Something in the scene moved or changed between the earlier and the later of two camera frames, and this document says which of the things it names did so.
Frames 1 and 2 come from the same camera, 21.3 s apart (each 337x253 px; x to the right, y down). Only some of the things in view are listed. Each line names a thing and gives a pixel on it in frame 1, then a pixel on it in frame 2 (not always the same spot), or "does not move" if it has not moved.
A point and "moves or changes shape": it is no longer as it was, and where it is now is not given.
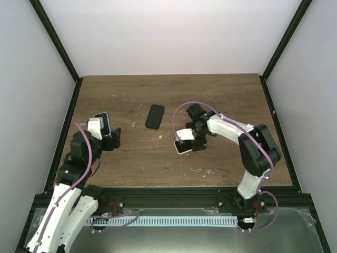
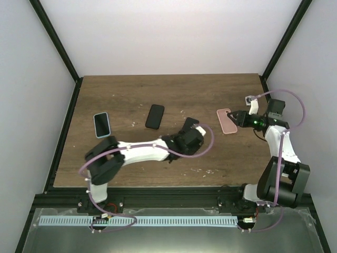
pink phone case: [184, 148] moves or changes shape
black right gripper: [202, 141] to [241, 118]
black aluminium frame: [201, 198] does not move
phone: [155, 116] does not move
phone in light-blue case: [106, 131] does not move
